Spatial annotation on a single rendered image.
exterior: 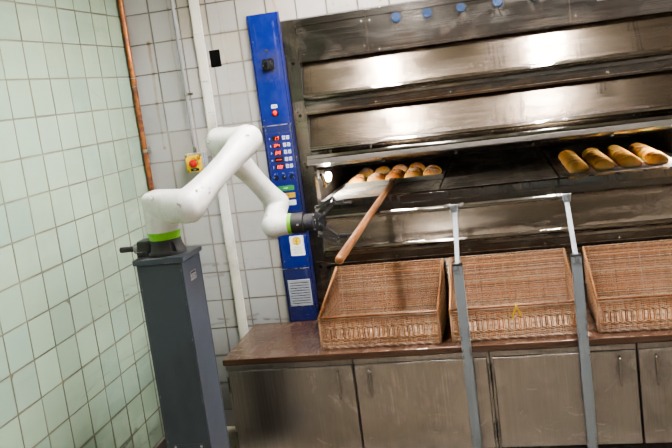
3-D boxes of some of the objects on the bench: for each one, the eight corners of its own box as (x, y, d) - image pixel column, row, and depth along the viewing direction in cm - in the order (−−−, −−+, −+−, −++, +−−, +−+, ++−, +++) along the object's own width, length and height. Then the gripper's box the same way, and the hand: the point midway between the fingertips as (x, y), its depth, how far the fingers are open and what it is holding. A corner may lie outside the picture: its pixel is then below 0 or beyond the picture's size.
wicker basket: (454, 310, 386) (448, 256, 382) (570, 301, 375) (565, 246, 371) (450, 343, 339) (443, 282, 335) (584, 335, 327) (578, 272, 324)
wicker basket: (341, 317, 399) (334, 265, 395) (450, 310, 386) (444, 256, 382) (319, 350, 352) (311, 292, 348) (443, 344, 339) (436, 283, 335)
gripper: (303, 193, 339) (351, 188, 335) (310, 248, 343) (358, 244, 339) (299, 195, 332) (348, 190, 328) (307, 252, 335) (355, 248, 331)
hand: (351, 218), depth 334 cm, fingers open, 13 cm apart
